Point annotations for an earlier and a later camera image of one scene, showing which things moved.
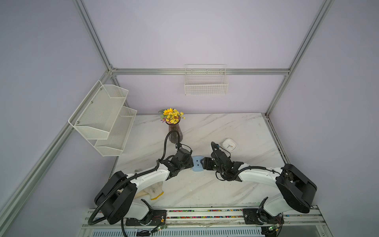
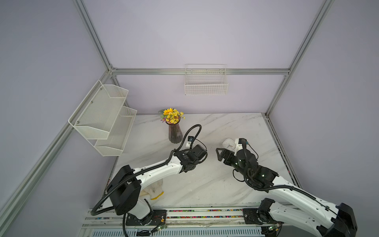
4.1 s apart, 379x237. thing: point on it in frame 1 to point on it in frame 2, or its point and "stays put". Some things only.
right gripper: [207, 164] to [231, 154]
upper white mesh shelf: [94, 118] stays put
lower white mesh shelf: [118, 134] stays put
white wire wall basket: [206, 79] stays put
